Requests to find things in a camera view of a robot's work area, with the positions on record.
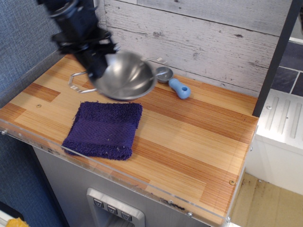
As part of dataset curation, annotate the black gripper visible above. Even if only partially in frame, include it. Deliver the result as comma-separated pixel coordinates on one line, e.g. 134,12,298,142
37,0,116,79

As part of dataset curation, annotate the steel bowl with handles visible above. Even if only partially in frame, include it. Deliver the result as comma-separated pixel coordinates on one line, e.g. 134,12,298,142
68,51,167,102

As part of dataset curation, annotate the purple towel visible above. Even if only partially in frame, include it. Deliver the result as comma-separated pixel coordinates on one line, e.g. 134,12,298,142
62,102,143,160

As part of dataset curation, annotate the blue grey scoop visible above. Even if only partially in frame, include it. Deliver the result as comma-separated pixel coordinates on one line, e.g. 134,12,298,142
155,67,191,99

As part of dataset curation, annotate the clear acrylic edge guard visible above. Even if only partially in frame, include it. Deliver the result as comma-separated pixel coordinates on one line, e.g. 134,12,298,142
0,119,258,225

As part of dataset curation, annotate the silver dispenser panel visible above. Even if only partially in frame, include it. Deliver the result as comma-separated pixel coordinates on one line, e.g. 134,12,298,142
87,188,145,227

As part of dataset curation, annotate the yellow object at corner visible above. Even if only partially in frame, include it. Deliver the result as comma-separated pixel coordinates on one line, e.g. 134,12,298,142
5,218,29,227

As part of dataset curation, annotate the white ribbed counter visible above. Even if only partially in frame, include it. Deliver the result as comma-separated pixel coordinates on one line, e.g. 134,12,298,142
246,89,303,194

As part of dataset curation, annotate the dark vertical frame post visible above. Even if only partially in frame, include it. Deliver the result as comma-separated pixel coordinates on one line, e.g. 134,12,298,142
252,0,303,117

